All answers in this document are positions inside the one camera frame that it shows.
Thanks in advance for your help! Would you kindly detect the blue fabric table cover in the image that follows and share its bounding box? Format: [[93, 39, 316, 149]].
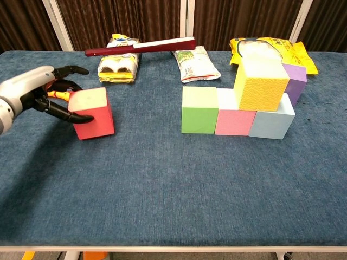
[[0, 50, 347, 246]]

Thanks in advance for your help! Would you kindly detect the white partition frame post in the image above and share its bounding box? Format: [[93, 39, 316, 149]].
[[42, 0, 75, 52], [288, 0, 314, 44], [178, 0, 196, 47]]

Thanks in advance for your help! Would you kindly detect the dark red flat box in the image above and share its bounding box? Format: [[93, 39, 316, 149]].
[[85, 36, 197, 57]]

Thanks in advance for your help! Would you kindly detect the white table frame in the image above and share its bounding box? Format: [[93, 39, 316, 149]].
[[0, 245, 347, 260]]

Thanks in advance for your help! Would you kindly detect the dark brown curtain panel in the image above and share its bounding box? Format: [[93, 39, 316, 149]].
[[0, 0, 62, 54], [192, 0, 304, 52], [55, 0, 182, 52], [297, 0, 347, 53]]

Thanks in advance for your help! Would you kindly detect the yellow rubber chicken toy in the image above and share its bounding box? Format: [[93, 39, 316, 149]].
[[47, 90, 73, 102]]

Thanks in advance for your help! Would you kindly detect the large yellow snack bag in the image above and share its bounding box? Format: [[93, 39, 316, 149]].
[[229, 36, 319, 75]]

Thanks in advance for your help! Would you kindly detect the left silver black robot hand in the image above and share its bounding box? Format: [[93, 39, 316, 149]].
[[0, 65, 95, 125]]

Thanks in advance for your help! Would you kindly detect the pink foam cube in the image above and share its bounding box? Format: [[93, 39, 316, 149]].
[[215, 88, 258, 136]]

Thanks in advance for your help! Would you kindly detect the light blue foam cube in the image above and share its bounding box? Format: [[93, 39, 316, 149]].
[[248, 93, 296, 140]]

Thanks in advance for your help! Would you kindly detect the red foam cube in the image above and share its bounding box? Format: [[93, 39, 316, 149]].
[[67, 87, 115, 141]]

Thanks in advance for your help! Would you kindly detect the purple foam cube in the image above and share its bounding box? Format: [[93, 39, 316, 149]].
[[281, 63, 307, 107]]

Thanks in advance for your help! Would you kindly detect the yellow white cookie pack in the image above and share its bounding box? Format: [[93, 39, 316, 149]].
[[97, 33, 140, 83]]

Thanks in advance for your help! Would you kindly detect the white green snack bag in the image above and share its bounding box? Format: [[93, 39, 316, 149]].
[[173, 45, 221, 83]]

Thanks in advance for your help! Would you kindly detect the orange object under table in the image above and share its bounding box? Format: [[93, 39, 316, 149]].
[[83, 251, 109, 260]]

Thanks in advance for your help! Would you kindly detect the yellow foam cube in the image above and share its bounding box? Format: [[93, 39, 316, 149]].
[[233, 58, 290, 112]]

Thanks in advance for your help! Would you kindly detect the green foam cube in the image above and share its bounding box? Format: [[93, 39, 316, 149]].
[[181, 86, 220, 134]]

